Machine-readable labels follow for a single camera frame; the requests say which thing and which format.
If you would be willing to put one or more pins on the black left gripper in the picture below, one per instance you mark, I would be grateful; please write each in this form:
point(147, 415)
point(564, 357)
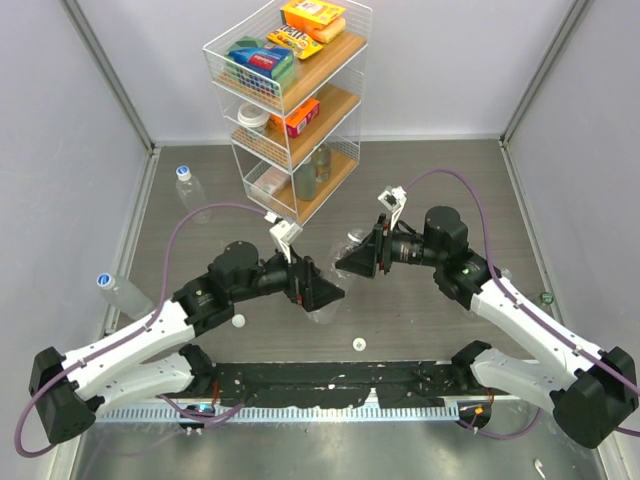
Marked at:
point(303, 288)

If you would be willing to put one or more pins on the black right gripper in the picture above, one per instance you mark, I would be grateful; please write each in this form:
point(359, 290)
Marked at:
point(377, 248)

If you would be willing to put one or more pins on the blue and white bottle cap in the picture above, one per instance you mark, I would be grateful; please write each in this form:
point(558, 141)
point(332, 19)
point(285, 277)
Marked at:
point(183, 173)

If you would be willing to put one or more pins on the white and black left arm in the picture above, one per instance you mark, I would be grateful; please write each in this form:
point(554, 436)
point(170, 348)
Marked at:
point(155, 355)

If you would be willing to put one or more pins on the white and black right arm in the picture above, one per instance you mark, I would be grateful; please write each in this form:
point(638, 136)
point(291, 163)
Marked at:
point(589, 391)

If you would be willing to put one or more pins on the clear bottle with blue cap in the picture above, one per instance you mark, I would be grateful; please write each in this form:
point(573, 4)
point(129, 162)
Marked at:
point(122, 294)

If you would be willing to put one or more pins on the green glass bottle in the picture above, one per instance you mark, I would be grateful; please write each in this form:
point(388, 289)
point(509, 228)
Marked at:
point(546, 298)

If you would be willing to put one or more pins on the glass jar, bottom shelf front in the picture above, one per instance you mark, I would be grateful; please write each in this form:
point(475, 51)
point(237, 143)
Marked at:
point(305, 180)

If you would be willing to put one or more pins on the glass jar, shelf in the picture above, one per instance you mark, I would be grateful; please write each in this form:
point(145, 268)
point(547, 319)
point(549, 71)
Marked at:
point(322, 159)
point(305, 180)

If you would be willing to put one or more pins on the glass jar, bottom shelf back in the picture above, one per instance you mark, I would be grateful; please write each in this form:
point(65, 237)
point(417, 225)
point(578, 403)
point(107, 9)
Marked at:
point(322, 159)

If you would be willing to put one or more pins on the white box, bottom shelf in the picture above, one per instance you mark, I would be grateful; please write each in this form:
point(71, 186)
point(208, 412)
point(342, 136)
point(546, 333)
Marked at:
point(268, 183)

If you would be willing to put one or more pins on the orange box, middle shelf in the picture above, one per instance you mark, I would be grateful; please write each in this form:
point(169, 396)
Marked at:
point(297, 121)

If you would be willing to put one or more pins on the white lidded paper cup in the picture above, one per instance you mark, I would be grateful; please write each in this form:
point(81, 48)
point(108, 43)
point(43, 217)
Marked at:
point(253, 118)

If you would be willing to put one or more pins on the green and blue box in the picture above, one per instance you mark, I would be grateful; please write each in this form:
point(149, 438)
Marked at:
point(262, 66)

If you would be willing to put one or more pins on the yellow candy bag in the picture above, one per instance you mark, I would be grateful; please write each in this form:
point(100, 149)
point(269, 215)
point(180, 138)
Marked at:
point(303, 45)

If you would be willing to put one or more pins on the yellow sponge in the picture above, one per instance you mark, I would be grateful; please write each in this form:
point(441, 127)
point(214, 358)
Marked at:
point(329, 32)

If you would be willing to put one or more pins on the orange snack box, top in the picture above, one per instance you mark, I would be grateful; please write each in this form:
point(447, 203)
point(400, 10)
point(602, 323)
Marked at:
point(311, 14)

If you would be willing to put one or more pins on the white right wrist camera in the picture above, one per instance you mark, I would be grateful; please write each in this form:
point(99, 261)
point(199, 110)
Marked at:
point(394, 200)

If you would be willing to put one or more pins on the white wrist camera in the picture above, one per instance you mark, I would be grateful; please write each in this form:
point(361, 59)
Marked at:
point(283, 233)
point(394, 200)

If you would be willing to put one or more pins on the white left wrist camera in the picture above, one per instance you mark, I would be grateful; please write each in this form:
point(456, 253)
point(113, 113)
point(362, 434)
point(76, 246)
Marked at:
point(283, 233)

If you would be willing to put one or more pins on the white slotted cable duct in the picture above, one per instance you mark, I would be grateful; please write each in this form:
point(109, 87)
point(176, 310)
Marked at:
point(156, 412)

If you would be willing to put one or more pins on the white wire shelf rack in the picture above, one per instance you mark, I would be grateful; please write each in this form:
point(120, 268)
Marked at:
point(335, 77)

